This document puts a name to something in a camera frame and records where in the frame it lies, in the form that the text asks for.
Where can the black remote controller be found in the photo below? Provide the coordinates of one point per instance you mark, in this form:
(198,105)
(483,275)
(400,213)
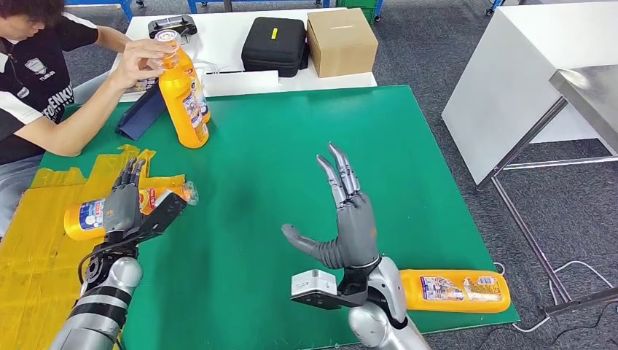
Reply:
(174,23)

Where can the person's left forearm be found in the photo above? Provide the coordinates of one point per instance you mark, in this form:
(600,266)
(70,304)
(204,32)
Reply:
(116,38)

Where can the steel table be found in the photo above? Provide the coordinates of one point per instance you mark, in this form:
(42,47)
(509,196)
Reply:
(589,94)

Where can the white cabinet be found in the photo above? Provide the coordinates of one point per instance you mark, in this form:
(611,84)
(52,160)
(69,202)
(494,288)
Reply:
(502,87)

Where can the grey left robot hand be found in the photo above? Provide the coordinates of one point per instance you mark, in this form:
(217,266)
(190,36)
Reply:
(123,207)

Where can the orange detergent bottle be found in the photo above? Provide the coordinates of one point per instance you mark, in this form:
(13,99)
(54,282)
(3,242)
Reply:
(181,116)
(82,222)
(454,292)
(203,108)

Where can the person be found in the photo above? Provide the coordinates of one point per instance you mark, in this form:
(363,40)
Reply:
(34,82)

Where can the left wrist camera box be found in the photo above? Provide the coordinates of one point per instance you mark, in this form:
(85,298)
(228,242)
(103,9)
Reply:
(162,215)

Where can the green plastic crate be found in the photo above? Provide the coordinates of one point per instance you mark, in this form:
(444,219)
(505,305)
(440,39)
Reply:
(357,6)

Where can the blue tablet case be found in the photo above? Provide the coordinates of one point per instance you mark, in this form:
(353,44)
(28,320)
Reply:
(140,116)

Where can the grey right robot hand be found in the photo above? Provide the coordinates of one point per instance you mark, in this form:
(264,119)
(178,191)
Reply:
(357,232)

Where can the person's right forearm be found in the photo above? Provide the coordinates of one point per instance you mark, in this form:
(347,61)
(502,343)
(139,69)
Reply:
(72,128)

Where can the person's right hand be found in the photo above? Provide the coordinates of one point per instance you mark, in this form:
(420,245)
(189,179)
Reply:
(137,65)

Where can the green table mat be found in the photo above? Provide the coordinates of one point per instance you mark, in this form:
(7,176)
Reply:
(270,145)

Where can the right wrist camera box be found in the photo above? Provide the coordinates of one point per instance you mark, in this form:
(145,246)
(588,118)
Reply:
(314,287)

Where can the white table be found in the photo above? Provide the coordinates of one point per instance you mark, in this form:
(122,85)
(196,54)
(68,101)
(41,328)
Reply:
(227,38)

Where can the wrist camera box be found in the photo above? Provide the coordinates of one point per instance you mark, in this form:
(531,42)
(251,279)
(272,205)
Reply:
(162,215)
(314,287)

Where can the black carrying case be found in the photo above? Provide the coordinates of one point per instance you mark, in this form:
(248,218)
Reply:
(274,47)

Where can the brown cardboard box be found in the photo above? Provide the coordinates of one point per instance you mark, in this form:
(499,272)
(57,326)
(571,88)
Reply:
(343,42)

